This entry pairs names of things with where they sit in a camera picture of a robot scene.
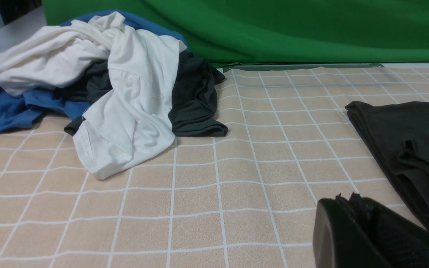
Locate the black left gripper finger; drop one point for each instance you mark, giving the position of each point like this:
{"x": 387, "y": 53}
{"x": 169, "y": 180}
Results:
{"x": 361, "y": 233}

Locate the dark gray long-sleeved shirt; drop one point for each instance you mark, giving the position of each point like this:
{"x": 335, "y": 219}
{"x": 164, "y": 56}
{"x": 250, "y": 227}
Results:
{"x": 398, "y": 138}

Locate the beige checkered tablecloth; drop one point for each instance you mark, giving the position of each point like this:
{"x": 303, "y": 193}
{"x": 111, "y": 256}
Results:
{"x": 244, "y": 200}

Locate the dark teal crumpled garment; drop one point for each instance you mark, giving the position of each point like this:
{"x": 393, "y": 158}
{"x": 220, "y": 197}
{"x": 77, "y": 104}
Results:
{"x": 194, "y": 97}

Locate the green backdrop cloth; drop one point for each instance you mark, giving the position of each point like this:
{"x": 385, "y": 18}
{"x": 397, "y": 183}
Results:
{"x": 279, "y": 31}

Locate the white crumpled garment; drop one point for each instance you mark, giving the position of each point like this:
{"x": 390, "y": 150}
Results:
{"x": 129, "y": 124}

